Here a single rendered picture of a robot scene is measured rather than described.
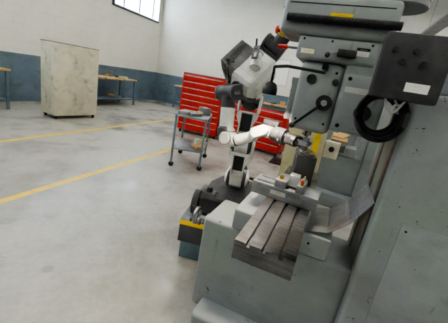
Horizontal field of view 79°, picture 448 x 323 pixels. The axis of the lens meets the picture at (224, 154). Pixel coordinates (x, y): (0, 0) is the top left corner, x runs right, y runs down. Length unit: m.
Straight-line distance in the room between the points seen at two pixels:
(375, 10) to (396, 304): 1.23
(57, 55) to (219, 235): 5.89
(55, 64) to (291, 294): 6.27
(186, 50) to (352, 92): 11.11
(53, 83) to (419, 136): 6.58
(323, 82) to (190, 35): 11.02
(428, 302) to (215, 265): 1.01
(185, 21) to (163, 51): 1.56
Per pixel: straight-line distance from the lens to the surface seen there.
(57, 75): 6.94
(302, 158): 1.80
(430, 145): 1.29
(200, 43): 11.94
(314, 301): 1.65
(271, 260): 1.08
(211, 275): 1.77
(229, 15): 11.65
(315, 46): 1.37
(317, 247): 1.47
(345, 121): 1.35
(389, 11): 1.38
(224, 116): 1.69
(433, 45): 1.13
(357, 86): 1.34
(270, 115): 6.12
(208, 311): 1.82
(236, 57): 1.83
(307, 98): 1.37
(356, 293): 1.51
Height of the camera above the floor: 1.49
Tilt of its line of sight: 16 degrees down
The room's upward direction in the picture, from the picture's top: 10 degrees clockwise
